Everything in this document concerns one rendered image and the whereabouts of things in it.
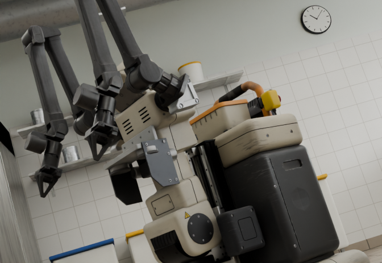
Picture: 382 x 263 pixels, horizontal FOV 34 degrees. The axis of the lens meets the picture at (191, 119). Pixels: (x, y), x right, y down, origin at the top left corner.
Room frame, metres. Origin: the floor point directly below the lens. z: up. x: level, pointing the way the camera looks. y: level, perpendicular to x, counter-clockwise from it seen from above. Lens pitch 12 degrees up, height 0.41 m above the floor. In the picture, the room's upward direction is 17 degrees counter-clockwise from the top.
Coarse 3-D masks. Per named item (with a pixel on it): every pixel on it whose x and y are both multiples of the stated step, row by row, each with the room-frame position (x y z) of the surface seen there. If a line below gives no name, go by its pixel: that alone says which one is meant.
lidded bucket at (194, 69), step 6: (180, 66) 5.80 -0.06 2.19; (186, 66) 5.77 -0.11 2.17; (192, 66) 5.77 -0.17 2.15; (198, 66) 5.81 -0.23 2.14; (180, 72) 5.83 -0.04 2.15; (186, 72) 5.78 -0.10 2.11; (192, 72) 5.78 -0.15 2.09; (198, 72) 5.80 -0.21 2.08; (192, 78) 5.78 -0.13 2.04; (198, 78) 5.79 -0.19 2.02
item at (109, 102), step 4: (100, 96) 1.82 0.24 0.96; (104, 96) 1.81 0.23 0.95; (108, 96) 1.81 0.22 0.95; (100, 100) 1.81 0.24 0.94; (104, 100) 1.81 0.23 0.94; (108, 100) 1.81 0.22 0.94; (112, 100) 1.82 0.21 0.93; (100, 104) 1.81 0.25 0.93; (104, 104) 1.80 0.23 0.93; (108, 104) 1.81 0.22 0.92; (112, 104) 1.81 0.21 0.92; (96, 108) 1.82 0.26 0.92; (100, 108) 1.80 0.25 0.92; (104, 108) 1.80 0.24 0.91; (108, 108) 1.80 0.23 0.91; (112, 108) 1.81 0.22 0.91; (112, 112) 1.81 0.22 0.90
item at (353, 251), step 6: (342, 252) 2.28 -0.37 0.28; (348, 252) 2.24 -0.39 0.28; (354, 252) 2.24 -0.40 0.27; (360, 252) 2.25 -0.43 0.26; (324, 258) 2.25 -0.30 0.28; (330, 258) 2.19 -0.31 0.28; (336, 258) 2.19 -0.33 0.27; (342, 258) 2.19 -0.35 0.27; (348, 258) 2.20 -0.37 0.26; (354, 258) 2.21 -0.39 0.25; (360, 258) 2.23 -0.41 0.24; (366, 258) 2.24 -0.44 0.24
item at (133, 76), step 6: (132, 72) 1.91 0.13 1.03; (162, 72) 1.94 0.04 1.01; (132, 78) 1.91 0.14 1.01; (138, 78) 1.89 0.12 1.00; (132, 84) 1.92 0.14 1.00; (138, 84) 1.91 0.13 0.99; (144, 84) 1.90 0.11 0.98; (150, 84) 1.91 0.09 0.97; (156, 84) 1.96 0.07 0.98; (144, 90) 1.95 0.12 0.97
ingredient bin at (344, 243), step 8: (320, 176) 5.47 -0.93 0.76; (320, 184) 5.49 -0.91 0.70; (328, 192) 5.50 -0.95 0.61; (328, 200) 5.49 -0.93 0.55; (328, 208) 5.49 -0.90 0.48; (336, 208) 5.51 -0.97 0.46; (336, 216) 5.50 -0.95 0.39; (336, 224) 5.49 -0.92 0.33; (344, 232) 5.51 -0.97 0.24; (344, 240) 5.50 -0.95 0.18
